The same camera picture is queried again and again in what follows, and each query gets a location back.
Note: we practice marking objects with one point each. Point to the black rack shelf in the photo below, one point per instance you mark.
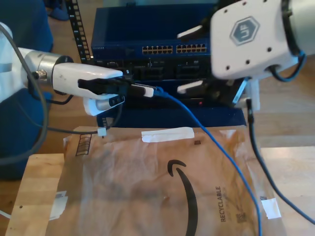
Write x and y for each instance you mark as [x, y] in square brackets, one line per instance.
[147, 104]

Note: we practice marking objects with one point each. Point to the black rack server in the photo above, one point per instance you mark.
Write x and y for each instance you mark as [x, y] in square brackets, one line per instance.
[167, 70]

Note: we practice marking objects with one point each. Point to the long white tape strip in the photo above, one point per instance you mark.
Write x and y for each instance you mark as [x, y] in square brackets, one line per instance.
[167, 134]

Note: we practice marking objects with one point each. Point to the blue slipper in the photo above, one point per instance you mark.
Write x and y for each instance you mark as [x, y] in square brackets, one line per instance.
[59, 14]

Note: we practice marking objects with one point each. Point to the blue sofa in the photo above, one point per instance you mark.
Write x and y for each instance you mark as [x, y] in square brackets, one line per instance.
[14, 127]

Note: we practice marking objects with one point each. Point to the brown paper mailer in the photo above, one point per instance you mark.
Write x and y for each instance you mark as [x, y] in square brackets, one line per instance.
[123, 196]

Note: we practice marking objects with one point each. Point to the white shipping label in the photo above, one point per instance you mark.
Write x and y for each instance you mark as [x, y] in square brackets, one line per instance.
[59, 206]

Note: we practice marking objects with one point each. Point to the short white tape strip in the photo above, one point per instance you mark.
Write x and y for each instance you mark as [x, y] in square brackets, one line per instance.
[272, 209]

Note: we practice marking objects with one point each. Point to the black server rack frame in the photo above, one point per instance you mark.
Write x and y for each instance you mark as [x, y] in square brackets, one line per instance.
[78, 37]

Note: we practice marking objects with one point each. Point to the blue network switch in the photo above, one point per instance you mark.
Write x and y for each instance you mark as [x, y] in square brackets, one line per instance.
[147, 24]

